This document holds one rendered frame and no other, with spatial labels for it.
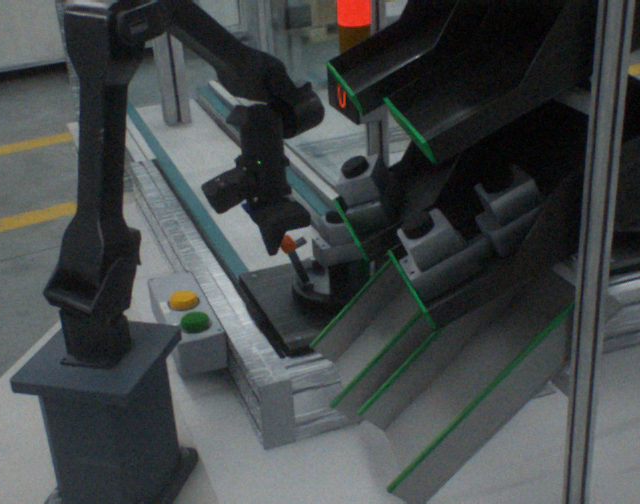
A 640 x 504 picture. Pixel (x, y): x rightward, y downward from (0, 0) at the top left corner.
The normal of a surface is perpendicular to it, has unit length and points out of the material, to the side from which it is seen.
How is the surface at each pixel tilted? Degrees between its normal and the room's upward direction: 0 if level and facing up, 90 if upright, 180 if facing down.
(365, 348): 45
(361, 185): 102
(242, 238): 0
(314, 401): 90
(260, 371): 0
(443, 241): 90
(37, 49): 90
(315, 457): 0
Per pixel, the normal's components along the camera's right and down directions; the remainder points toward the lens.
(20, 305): -0.05, -0.90
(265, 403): 0.36, 0.39
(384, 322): -0.73, -0.54
